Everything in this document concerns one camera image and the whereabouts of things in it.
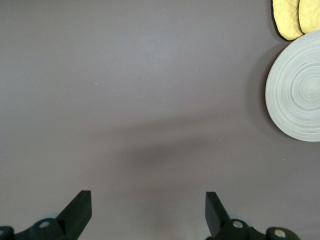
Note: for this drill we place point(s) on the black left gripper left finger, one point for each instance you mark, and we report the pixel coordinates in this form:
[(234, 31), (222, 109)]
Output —
[(75, 217)]

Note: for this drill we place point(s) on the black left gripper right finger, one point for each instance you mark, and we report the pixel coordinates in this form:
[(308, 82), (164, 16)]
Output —
[(217, 220)]

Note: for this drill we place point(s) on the round wooden plate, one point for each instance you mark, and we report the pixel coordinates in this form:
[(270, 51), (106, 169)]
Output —
[(300, 87)]

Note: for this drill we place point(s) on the yellow quilted oven mitt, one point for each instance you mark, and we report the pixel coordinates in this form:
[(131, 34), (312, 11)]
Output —
[(286, 17), (310, 15)]

